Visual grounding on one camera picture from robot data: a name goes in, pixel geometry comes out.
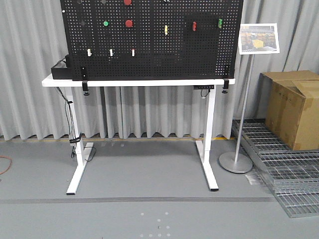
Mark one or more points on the lower red mushroom button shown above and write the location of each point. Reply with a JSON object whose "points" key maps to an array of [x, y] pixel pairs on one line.
{"points": [[129, 23]]}

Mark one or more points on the red mushroom button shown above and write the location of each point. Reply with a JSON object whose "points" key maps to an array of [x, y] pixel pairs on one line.
{"points": [[127, 2], [129, 23]]}

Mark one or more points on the upper red mushroom button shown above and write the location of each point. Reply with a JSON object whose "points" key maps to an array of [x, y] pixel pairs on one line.
{"points": [[127, 2]]}

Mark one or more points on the desk height control panel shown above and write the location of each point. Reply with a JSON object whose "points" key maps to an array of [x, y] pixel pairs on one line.
{"points": [[203, 87]]}

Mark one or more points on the right black pegboard clamp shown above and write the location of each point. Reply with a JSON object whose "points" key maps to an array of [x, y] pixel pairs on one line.
{"points": [[226, 80]]}

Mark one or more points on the black pegboard clamp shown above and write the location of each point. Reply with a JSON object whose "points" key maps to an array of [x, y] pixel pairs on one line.
{"points": [[226, 80], [84, 81]]}

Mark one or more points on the white standing desk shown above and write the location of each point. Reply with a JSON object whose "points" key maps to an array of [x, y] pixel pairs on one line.
{"points": [[203, 146]]}

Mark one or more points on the left black pegboard clamp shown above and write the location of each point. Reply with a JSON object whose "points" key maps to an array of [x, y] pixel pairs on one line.
{"points": [[84, 81]]}

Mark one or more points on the silver sign stand pole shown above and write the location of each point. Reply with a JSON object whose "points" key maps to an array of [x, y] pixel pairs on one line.
{"points": [[236, 162]]}

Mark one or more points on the black perforated pegboard panel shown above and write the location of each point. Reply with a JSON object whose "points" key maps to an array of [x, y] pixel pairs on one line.
{"points": [[180, 55]]}

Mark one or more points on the black box on desk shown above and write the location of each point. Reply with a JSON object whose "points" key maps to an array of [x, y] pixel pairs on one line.
{"points": [[63, 69]]}

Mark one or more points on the framed photo sign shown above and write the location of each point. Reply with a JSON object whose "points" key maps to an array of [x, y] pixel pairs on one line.
{"points": [[258, 38]]}

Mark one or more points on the brown cardboard box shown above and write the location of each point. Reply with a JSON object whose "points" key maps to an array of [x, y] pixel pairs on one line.
{"points": [[293, 108]]}

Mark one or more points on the metal floor grating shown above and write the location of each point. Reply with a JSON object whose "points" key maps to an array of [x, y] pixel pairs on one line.
{"points": [[292, 176]]}

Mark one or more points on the yellow toggle switch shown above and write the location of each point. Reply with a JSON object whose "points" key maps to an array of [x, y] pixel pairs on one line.
{"points": [[166, 29]]}

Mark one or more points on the red toggle switch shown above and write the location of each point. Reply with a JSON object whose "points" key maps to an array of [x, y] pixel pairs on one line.
{"points": [[194, 26]]}

